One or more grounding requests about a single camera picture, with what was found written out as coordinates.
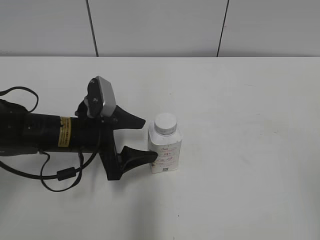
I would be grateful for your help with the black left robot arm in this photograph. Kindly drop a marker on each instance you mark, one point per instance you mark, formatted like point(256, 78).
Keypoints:
point(25, 133)

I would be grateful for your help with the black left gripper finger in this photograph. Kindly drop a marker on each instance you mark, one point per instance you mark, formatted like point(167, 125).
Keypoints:
point(130, 158)
point(125, 120)

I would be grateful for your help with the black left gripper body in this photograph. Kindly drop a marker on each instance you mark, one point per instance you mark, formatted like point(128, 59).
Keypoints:
point(104, 145)

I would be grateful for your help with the white bottle cap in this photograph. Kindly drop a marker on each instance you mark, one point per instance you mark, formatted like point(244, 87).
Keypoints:
point(165, 124)

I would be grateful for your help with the white yili changqing bottle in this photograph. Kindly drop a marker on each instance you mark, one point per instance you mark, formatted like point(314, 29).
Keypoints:
point(167, 147)

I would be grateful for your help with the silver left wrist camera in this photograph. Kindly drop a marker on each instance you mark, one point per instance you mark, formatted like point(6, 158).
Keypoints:
point(100, 99)

